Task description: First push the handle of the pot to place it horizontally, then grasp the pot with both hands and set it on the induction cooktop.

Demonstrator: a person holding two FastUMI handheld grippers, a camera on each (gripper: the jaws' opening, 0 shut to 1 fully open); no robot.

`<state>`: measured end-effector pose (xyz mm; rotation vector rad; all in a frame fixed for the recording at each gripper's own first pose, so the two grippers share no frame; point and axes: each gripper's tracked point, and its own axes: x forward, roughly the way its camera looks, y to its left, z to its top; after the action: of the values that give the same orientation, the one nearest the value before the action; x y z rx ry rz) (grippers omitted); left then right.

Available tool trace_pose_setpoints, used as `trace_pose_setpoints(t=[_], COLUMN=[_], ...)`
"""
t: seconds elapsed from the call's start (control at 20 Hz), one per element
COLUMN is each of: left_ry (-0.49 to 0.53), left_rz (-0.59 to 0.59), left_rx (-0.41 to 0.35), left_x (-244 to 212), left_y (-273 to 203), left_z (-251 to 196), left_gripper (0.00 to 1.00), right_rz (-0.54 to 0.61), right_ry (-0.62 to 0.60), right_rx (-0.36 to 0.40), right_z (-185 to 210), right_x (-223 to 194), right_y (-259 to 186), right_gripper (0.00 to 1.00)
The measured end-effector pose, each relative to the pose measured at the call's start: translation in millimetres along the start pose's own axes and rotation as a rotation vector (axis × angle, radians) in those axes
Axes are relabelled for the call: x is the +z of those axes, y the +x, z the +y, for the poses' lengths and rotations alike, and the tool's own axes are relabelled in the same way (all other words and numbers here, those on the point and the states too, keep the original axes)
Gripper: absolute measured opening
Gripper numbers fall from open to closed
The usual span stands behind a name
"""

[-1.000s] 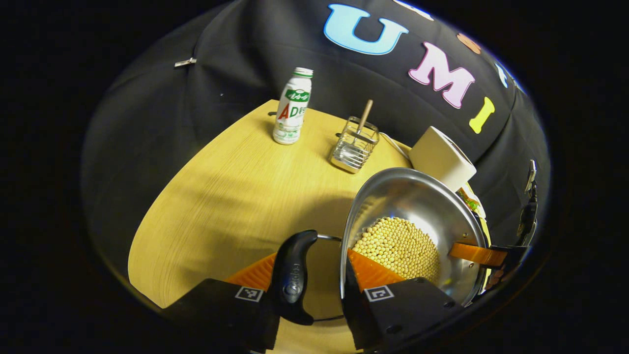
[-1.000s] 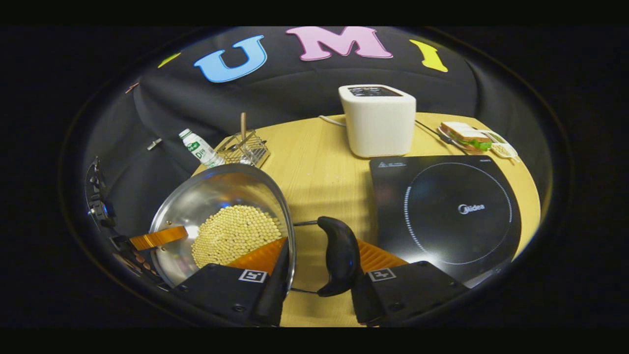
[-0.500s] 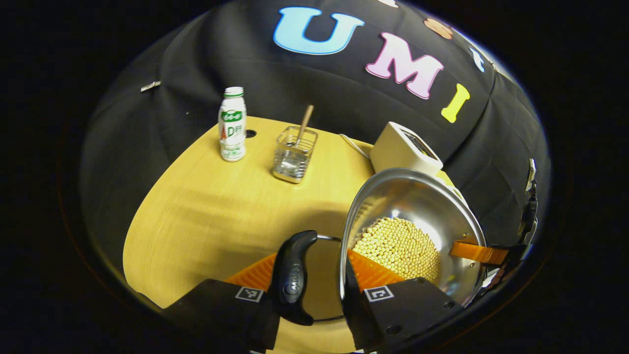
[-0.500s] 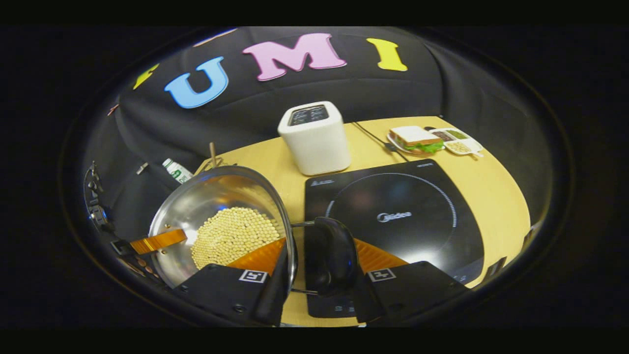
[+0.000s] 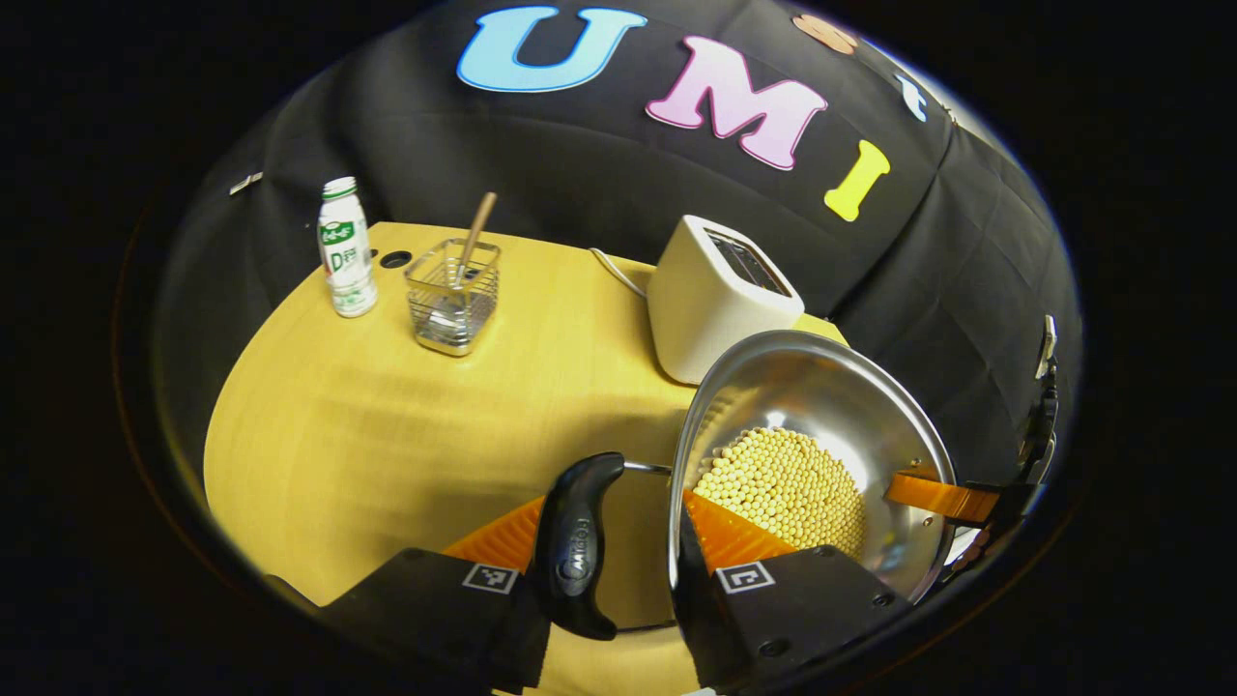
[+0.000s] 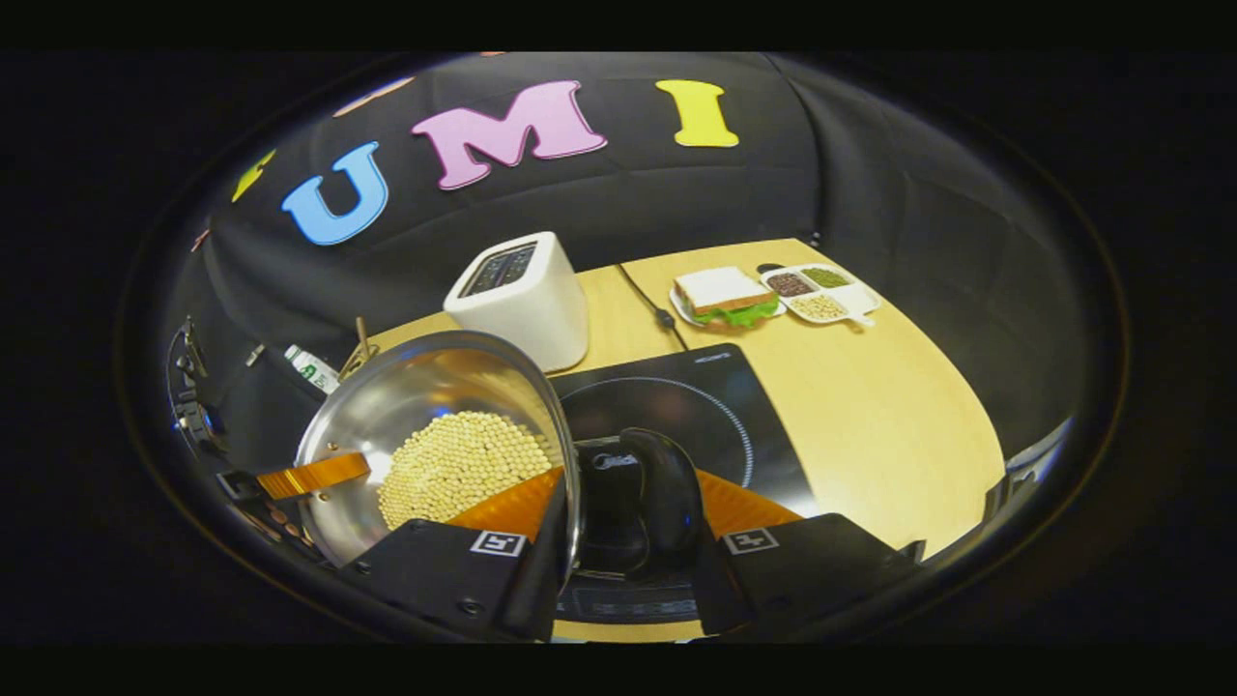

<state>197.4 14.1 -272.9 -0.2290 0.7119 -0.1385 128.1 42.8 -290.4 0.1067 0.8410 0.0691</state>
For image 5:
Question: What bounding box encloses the white green-label milk bottle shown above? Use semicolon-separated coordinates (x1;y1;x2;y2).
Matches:
318;176;378;319

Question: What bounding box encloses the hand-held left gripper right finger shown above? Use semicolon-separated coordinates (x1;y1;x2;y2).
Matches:
670;488;914;692

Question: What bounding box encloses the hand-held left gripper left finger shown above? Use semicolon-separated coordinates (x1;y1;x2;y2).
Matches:
319;496;552;692

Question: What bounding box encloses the wooden-handled utensil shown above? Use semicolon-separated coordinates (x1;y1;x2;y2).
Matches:
454;191;498;281

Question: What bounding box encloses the steel pot with black handles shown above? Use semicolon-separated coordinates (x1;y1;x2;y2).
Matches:
534;330;958;641

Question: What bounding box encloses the pile of yellow soybeans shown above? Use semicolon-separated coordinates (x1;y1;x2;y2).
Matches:
694;426;868;560

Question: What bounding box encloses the white toaster cable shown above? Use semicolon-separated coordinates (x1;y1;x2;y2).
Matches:
590;247;650;299

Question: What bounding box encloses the white toaster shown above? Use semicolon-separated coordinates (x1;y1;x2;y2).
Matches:
647;215;806;386

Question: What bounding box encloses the wire utensil basket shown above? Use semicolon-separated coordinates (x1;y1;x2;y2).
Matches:
404;238;502;358

